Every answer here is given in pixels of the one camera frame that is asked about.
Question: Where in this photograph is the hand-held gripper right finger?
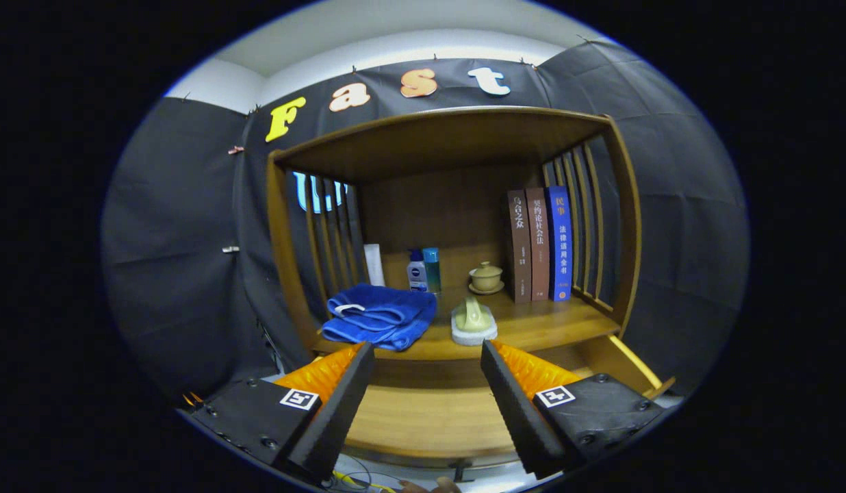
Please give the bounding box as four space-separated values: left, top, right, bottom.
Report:
480 339 667 480

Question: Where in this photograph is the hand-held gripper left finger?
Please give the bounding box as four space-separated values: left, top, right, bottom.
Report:
180 342 376 483

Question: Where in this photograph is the wooden drawer with black knob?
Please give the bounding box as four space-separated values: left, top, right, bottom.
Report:
313 333 676 480

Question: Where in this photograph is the wooden countertop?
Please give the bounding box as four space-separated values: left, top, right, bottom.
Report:
312 284 622 362

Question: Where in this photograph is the wooden cabinet with slatted shelf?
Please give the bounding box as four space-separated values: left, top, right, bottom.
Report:
266 106 643 362

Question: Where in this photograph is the blue towel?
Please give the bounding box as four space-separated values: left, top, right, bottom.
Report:
320 283 439 352

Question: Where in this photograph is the beige lidded teacup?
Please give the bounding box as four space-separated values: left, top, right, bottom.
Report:
468 261 505 296

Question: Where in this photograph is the white bottle with blue cap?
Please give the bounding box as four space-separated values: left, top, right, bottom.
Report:
407 249 428 293

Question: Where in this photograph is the dark brown book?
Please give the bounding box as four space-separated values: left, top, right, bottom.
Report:
507 190 533 304

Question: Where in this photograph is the reddish brown book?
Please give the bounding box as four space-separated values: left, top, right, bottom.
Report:
526 188 551 302

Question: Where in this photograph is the blue book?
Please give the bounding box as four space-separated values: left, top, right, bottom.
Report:
546 186 573 302

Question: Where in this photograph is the black backdrop cloth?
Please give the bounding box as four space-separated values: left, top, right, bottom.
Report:
101 41 751 398

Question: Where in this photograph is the yellow cable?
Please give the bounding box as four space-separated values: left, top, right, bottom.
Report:
331 469 396 493

